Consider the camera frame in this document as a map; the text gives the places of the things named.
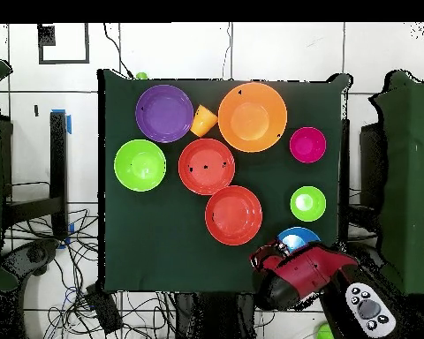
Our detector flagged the thin black floor cable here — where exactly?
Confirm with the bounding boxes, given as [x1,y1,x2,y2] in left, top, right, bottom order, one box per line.
[102,23,134,79]

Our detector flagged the purple plastic bowl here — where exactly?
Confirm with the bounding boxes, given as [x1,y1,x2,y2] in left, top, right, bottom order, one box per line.
[134,84,194,144]

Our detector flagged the tangle of black floor cables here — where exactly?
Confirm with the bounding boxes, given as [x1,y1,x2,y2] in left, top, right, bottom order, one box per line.
[3,207,178,339]

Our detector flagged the large green plastic bowl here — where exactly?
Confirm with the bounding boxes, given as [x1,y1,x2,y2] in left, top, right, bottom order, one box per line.
[113,139,168,192]

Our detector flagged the red-orange plastic bowl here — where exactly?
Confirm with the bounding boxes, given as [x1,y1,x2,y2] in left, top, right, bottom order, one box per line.
[178,138,236,196]
[204,185,263,246]

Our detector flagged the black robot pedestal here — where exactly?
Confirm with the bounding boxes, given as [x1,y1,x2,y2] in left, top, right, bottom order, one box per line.
[174,292,259,339]

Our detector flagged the black power brick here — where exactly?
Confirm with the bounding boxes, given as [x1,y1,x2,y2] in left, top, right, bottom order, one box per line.
[84,283,124,335]

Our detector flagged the orange plastic cup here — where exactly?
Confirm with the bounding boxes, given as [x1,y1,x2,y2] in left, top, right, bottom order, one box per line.
[189,104,219,138]

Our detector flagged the small green plastic bowl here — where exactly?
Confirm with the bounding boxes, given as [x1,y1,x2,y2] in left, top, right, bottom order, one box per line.
[290,185,327,222]

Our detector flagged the dark green tablecloth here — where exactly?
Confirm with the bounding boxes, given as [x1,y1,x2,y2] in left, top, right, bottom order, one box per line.
[97,68,352,296]

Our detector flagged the blue plastic bowl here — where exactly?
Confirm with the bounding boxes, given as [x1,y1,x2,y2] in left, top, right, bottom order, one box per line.
[276,226,322,253]

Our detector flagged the black wheeled base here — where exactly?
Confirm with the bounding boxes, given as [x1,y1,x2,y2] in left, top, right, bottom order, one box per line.
[1,238,61,278]

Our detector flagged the large orange plastic bowl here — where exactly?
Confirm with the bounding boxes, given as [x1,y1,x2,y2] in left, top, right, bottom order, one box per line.
[217,81,288,154]

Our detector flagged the pink plastic bowl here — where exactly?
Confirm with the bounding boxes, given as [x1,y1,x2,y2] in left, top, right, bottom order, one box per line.
[289,126,328,164]

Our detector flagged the black frame stand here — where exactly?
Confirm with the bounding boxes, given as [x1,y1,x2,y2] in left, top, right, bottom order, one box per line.
[1,110,70,241]

